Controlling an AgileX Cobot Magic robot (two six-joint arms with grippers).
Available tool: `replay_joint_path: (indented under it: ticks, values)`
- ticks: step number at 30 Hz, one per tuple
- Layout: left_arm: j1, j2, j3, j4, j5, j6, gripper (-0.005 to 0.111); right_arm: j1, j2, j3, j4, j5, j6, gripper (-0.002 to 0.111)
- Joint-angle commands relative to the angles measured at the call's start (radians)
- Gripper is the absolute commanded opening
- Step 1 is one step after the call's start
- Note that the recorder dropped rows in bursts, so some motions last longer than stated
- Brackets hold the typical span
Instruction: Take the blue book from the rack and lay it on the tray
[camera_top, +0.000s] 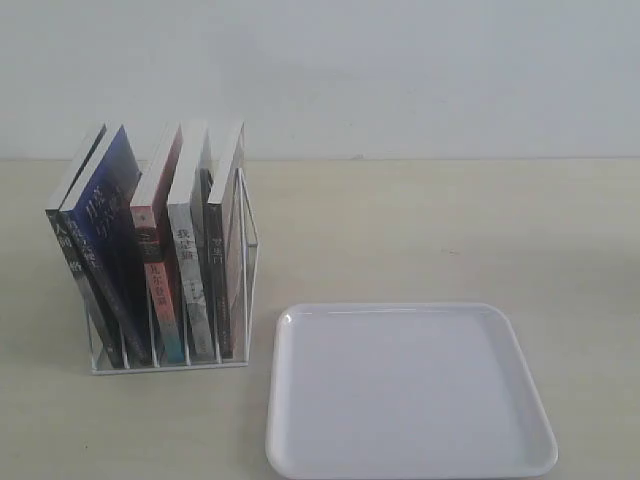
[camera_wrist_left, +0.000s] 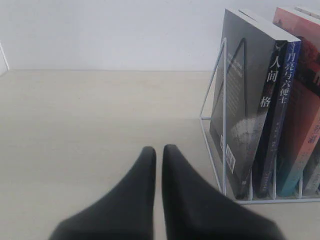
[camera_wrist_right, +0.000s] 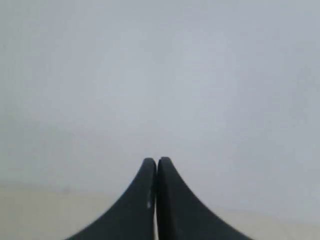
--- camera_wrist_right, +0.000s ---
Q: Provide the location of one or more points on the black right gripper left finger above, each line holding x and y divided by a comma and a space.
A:
131, 217

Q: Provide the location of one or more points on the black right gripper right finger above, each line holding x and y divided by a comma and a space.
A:
181, 215

